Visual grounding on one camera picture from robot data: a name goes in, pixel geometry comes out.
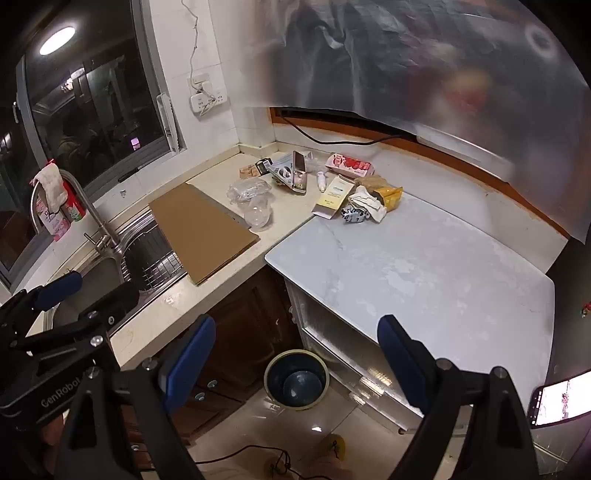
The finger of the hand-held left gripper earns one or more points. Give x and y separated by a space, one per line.
115 297
60 286

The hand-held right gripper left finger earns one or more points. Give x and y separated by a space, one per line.
189 360

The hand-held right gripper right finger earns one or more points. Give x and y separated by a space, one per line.
401 364

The round dark trash bin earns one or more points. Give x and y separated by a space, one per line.
295 378

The white paper bag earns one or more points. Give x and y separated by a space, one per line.
367 203

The yellow plastic bag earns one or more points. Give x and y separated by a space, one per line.
390 196

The green and brown snack wrapper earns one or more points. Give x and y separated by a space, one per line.
251 170

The stainless steel sink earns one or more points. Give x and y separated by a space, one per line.
97 277

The brown wooden cabinet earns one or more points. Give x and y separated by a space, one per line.
240 332

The white ribbed cabinet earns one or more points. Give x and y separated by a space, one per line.
346 341

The red plastic packet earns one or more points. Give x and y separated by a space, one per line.
74 207

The steel kitchen faucet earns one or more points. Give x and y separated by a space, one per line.
92 212

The beige dish cloth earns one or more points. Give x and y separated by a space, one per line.
48 184

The yellow slipper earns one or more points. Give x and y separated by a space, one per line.
276 468
334 445

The brown cardboard sheet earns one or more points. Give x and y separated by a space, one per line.
203 230

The person's leg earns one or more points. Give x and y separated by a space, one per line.
323 468

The grey foil packet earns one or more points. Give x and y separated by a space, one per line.
353 214

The clear plastic cup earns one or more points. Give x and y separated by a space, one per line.
258 214

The black smartphone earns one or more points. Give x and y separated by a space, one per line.
561 401

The clear plastic bag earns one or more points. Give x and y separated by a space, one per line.
249 189

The cream cardboard box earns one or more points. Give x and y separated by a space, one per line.
333 198

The sliding glass window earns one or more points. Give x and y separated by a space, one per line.
101 106

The small red object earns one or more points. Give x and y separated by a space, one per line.
585 310

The small white tube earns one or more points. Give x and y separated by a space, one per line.
321 180

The pink carton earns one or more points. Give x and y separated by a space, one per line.
348 166

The brown and white box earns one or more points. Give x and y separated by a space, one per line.
299 173

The white power strip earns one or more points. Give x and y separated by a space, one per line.
207 101

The translucent plastic sheet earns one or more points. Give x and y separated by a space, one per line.
415 69

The orange wooden frame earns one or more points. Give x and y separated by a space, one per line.
461 161

